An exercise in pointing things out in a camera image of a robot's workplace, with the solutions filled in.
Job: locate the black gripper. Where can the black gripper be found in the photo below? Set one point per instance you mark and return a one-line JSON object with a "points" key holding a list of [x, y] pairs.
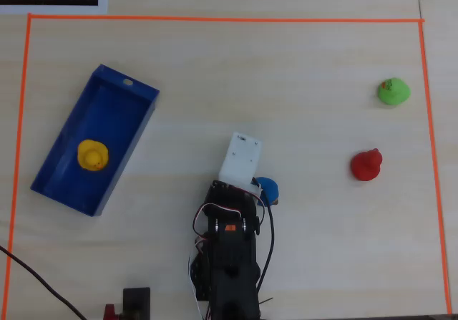
{"points": [[256, 190]]}

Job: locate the yellow rubber duck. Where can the yellow rubber duck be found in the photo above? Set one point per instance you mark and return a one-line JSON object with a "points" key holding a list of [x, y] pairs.
{"points": [[92, 155]]}

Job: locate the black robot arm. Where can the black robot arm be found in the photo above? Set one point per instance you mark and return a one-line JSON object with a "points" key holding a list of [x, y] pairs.
{"points": [[232, 262]]}

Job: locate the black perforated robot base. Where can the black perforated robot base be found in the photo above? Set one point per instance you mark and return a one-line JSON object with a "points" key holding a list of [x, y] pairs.
{"points": [[201, 280]]}

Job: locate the blue rubber duck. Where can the blue rubber duck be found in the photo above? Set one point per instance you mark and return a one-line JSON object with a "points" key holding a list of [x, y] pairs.
{"points": [[270, 189]]}

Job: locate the red rubber duck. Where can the red rubber duck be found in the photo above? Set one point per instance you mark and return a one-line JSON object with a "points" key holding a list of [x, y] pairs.
{"points": [[365, 165]]}

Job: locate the blue plastic box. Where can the blue plastic box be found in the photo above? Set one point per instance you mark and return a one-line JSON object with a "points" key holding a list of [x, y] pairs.
{"points": [[118, 119]]}

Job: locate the green rubber duck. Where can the green rubber duck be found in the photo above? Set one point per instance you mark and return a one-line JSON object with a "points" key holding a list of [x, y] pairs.
{"points": [[393, 92]]}

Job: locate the black zip tie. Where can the black zip tie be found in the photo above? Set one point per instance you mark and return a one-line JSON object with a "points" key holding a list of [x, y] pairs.
{"points": [[266, 300]]}

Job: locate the orange tape border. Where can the orange tape border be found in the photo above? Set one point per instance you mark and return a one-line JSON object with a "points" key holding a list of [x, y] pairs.
{"points": [[250, 19]]}

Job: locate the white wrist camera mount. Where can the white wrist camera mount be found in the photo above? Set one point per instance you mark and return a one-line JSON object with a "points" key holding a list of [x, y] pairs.
{"points": [[241, 159]]}

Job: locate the black clamp bracket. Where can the black clamp bracket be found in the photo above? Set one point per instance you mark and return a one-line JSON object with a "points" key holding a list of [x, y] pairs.
{"points": [[136, 300]]}

